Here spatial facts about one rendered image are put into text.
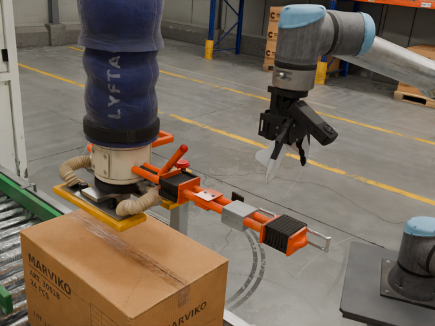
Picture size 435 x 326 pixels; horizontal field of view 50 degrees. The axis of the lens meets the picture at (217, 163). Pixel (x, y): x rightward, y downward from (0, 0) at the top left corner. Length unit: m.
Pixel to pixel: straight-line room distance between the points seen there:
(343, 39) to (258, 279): 2.27
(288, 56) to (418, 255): 1.05
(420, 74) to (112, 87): 0.84
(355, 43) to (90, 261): 1.00
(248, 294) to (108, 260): 1.57
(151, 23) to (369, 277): 1.27
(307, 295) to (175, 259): 1.63
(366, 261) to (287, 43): 1.27
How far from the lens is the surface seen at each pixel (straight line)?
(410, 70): 1.39
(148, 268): 1.50
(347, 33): 1.03
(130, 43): 1.28
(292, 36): 0.97
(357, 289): 1.89
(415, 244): 1.82
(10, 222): 2.64
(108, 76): 1.31
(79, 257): 1.57
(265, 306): 2.90
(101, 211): 1.42
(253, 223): 1.15
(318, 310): 2.96
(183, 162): 2.01
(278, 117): 1.03
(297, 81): 0.98
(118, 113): 1.33
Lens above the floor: 1.82
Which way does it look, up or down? 22 degrees down
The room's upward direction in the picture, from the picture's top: 5 degrees clockwise
